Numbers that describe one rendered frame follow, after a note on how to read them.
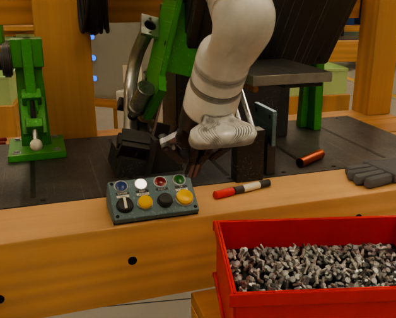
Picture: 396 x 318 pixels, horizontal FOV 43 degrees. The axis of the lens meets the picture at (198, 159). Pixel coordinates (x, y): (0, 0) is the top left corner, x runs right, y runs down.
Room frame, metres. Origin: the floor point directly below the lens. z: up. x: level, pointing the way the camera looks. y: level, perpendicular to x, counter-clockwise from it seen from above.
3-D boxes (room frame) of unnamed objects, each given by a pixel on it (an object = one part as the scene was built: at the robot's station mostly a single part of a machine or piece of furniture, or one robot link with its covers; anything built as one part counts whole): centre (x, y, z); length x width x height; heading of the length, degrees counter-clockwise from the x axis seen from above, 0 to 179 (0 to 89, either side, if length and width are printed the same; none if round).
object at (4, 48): (1.16, 0.44, 1.12); 0.07 x 0.03 x 0.08; 18
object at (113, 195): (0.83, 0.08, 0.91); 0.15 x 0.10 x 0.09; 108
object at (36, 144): (1.09, 0.37, 0.96); 0.06 x 0.03 x 0.06; 18
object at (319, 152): (1.08, -0.26, 0.91); 0.09 x 0.02 x 0.02; 137
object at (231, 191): (0.91, -0.09, 0.91); 0.13 x 0.02 x 0.02; 121
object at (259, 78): (1.10, -0.11, 1.11); 0.39 x 0.16 x 0.03; 18
